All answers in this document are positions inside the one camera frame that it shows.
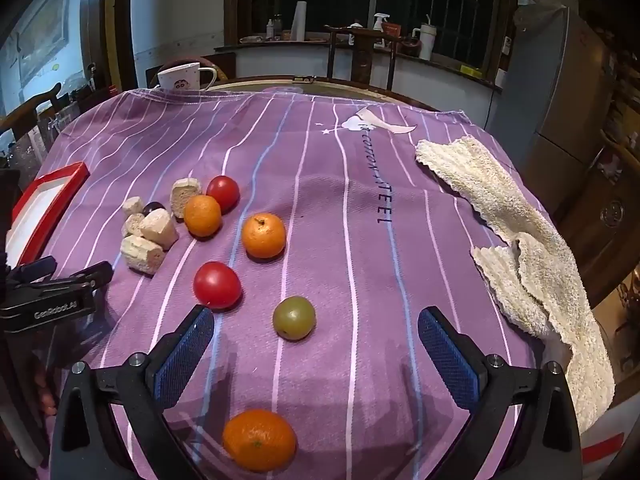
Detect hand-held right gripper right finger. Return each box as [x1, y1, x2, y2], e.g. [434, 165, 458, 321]
[417, 306, 583, 480]

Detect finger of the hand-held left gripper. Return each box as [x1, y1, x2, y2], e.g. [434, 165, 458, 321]
[9, 255, 59, 286]
[30, 261, 115, 293]

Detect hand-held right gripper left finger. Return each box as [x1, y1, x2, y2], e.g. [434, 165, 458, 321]
[49, 304, 216, 480]

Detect red cardboard tray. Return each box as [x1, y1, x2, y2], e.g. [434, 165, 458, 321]
[6, 161, 91, 268]

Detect red tomato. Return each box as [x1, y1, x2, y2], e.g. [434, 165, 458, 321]
[193, 261, 243, 310]
[206, 175, 240, 214]

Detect orange mandarin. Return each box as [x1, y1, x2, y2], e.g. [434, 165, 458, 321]
[183, 195, 222, 238]
[242, 213, 287, 260]
[222, 409, 297, 472]

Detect green plum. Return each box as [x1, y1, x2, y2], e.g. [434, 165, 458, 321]
[272, 296, 317, 342]

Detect person's left hand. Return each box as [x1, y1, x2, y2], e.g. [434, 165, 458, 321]
[32, 355, 57, 417]

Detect large beige porous chunk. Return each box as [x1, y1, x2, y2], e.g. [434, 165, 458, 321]
[170, 176, 203, 219]

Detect cream terry towel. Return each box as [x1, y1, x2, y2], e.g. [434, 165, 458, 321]
[415, 135, 616, 428]

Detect dark wooden armchair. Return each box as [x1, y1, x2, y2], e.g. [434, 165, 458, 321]
[0, 82, 63, 143]

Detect wooden cabinet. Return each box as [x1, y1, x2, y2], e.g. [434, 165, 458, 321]
[552, 125, 640, 306]

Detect purple striped cloth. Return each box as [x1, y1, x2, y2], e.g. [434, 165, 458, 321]
[30, 87, 556, 480]

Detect white cartoon mug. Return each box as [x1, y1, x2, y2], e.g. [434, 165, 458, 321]
[157, 61, 218, 92]

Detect grey refrigerator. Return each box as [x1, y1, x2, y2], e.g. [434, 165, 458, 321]
[487, 0, 618, 201]

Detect dark wooden chair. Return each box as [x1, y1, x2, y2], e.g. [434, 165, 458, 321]
[324, 24, 405, 92]

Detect white tumbler with straw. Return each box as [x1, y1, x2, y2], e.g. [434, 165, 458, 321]
[412, 14, 437, 61]

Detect white paper roll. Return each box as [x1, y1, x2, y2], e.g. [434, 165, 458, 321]
[291, 1, 307, 42]

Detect wall poster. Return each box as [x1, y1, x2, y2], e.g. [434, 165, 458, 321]
[0, 0, 76, 111]

